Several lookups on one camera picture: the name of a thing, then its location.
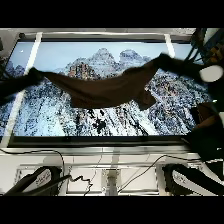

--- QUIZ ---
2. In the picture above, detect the dark brown garment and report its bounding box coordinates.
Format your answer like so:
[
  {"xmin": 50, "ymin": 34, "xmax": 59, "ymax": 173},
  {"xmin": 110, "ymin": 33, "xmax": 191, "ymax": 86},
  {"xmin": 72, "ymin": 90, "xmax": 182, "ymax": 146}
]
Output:
[{"xmin": 34, "ymin": 54, "xmax": 174, "ymax": 112}]

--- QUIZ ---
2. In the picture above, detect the silver frame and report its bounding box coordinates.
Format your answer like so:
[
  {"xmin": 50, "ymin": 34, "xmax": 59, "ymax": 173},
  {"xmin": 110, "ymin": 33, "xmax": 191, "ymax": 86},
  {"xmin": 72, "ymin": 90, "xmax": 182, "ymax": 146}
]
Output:
[{"xmin": 0, "ymin": 143, "xmax": 224, "ymax": 196}]

